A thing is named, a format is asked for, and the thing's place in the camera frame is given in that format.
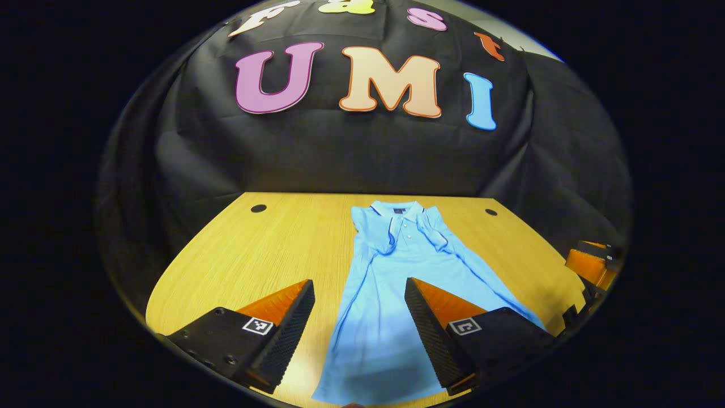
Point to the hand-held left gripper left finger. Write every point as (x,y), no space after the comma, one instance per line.
(293,323)

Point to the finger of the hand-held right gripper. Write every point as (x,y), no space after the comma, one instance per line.
(606,252)
(589,269)

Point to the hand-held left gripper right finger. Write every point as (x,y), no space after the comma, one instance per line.
(425,323)

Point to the light blue polo T-shirt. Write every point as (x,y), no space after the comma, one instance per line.
(379,317)

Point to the black backdrop cloth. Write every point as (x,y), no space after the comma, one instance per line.
(340,153)

